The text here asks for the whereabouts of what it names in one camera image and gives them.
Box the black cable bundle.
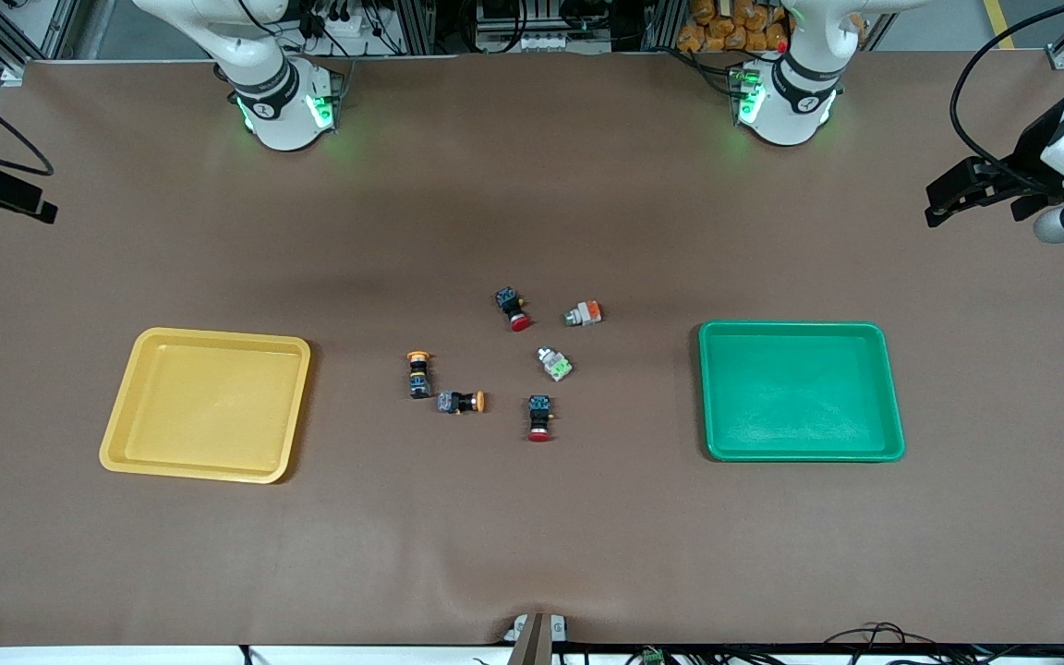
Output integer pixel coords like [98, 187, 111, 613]
[823, 622, 958, 665]

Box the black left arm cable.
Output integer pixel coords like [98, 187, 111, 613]
[949, 0, 1064, 186]

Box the yellow plastic tray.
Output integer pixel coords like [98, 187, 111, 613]
[98, 326, 313, 485]

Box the white power strip with plugs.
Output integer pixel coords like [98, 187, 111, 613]
[306, 0, 376, 42]

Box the pile of orange objects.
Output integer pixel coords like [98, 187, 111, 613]
[677, 0, 792, 54]

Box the green plastic tray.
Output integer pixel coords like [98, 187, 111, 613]
[697, 320, 907, 463]

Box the long white socket strip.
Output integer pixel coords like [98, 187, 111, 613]
[477, 28, 611, 54]

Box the brown table mat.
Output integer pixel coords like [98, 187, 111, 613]
[0, 51, 1064, 647]

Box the red push button switch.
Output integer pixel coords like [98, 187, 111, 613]
[494, 287, 533, 333]
[526, 394, 555, 443]

